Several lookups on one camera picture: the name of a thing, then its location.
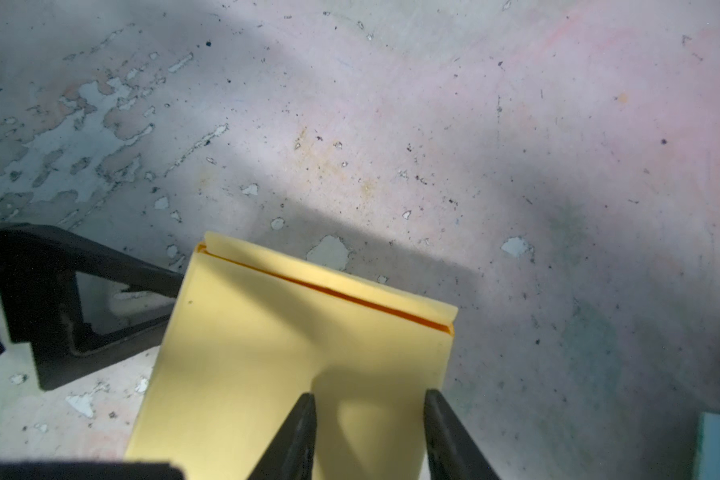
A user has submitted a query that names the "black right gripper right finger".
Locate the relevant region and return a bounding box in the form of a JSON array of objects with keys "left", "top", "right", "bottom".
[{"left": 423, "top": 389, "right": 499, "bottom": 480}]

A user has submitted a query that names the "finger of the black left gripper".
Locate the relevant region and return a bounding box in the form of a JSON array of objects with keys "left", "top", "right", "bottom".
[
  {"left": 0, "top": 223, "right": 183, "bottom": 391},
  {"left": 0, "top": 461, "right": 184, "bottom": 480}
]

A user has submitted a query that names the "yellow paper box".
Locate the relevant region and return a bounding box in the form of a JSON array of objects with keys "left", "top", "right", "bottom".
[{"left": 125, "top": 232, "right": 458, "bottom": 479}]

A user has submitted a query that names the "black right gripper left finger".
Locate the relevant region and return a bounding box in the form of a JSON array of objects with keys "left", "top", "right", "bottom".
[{"left": 248, "top": 393, "right": 317, "bottom": 480}]

